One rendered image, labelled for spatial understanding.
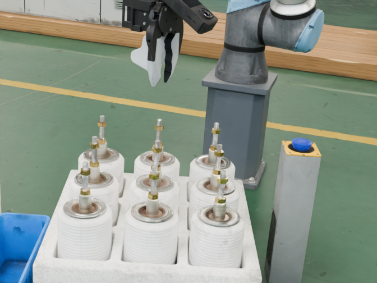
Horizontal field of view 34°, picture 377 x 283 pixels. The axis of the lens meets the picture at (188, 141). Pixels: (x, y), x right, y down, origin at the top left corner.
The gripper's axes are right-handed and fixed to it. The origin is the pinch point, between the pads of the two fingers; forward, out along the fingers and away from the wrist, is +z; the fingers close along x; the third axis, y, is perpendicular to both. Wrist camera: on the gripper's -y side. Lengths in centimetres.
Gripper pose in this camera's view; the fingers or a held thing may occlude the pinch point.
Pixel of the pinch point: (163, 78)
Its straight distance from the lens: 113.7
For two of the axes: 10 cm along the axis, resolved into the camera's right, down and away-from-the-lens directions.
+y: -8.5, -2.5, 4.7
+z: -0.7, 9.3, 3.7
